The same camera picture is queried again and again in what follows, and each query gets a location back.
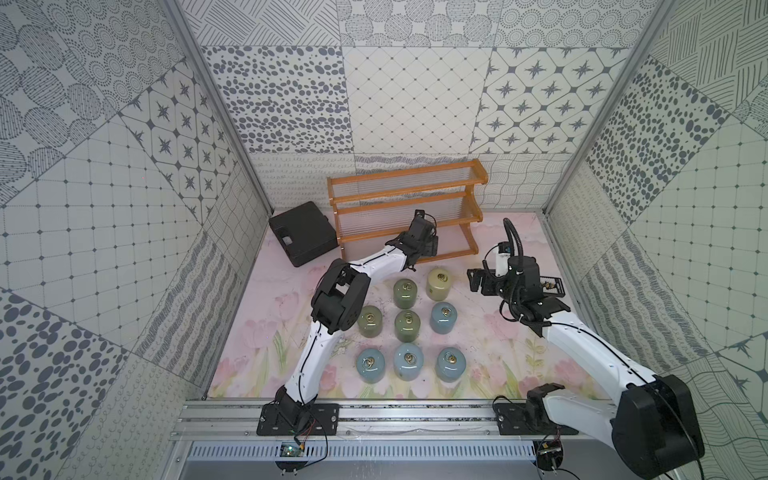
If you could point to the black plastic case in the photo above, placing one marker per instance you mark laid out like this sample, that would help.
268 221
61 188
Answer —
304 233

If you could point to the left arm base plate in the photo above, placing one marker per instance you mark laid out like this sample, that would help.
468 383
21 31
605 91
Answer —
292 420

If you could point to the blue canister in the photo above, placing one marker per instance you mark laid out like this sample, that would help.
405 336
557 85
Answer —
443 318
450 365
371 365
408 361

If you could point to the green canister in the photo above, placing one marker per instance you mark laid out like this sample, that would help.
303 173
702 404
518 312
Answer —
407 326
405 293
370 321

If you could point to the wooden three-tier shelf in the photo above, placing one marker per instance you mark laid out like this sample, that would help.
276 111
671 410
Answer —
370 209

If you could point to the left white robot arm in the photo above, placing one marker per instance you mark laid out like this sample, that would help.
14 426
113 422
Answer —
337 303

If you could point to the aluminium mounting rail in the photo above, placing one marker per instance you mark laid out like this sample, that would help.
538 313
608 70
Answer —
357 419

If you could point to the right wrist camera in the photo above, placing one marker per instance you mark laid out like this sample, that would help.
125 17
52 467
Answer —
510 253

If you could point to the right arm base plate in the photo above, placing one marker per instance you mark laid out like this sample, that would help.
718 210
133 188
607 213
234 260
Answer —
512 419

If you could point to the black terminal board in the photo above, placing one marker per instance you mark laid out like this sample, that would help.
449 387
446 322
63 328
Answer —
551 287

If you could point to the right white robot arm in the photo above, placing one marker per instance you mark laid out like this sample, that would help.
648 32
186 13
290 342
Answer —
648 420

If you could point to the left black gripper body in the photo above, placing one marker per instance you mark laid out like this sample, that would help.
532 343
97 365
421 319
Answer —
421 234

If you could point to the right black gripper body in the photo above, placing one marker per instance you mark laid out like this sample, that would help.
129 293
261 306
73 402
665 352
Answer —
508 293

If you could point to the floral pink table mat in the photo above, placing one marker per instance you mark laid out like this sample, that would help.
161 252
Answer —
272 324

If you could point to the pale yellow canister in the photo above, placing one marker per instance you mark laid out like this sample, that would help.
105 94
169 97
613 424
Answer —
439 283

